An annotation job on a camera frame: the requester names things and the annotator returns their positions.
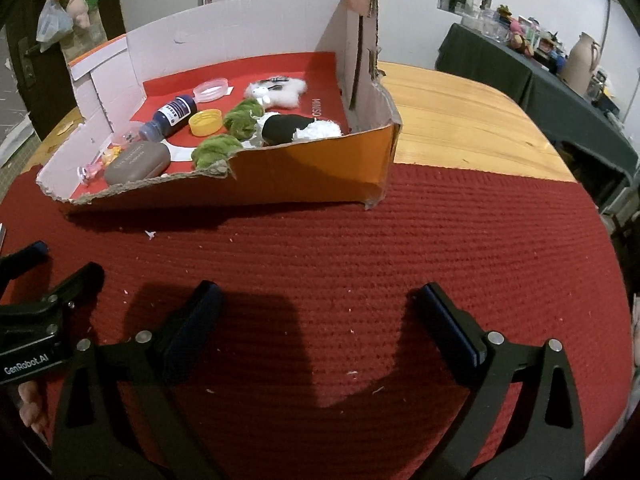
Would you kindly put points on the row of small desk items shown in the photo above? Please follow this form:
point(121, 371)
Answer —
point(520, 30)

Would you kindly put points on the red knitted mat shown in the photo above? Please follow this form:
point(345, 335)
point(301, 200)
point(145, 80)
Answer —
point(350, 260)

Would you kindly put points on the yellow bottle cap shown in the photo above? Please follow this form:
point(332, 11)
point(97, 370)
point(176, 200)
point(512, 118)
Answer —
point(205, 122)

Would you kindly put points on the beige thermos jug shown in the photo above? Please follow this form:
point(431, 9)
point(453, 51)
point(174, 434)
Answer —
point(580, 65)

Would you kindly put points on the clear plastic bag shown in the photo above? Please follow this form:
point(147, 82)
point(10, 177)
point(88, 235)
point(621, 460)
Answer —
point(52, 25)

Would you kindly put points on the person's left hand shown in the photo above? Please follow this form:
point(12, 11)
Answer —
point(32, 407)

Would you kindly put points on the white plush sheep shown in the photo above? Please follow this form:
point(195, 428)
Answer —
point(285, 95)

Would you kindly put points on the dark door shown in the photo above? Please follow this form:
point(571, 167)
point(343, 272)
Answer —
point(100, 20)

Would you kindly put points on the orange cardboard box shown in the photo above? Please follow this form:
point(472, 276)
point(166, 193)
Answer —
point(310, 175)

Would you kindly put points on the dark green tablecloth table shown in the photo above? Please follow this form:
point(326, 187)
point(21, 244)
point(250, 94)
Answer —
point(500, 60)

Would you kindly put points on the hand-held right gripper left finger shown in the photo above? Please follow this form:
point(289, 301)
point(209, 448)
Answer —
point(195, 330)

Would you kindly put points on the blonde doll figure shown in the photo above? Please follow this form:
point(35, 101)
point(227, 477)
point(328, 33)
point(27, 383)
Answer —
point(92, 170)

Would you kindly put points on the dark blue bottle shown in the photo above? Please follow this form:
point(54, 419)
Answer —
point(172, 115)

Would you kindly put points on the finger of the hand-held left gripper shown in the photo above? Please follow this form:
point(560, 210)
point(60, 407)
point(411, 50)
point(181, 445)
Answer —
point(25, 262)
point(80, 285)

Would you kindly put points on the grey rounded compact case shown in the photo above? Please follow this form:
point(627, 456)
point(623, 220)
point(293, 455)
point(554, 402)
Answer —
point(137, 162)

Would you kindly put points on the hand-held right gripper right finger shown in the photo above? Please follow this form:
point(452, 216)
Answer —
point(452, 332)

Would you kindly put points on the small clear plastic box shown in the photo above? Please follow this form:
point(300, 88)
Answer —
point(127, 137)

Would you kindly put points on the clear round lid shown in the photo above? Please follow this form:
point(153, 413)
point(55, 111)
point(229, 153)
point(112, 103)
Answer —
point(210, 90)

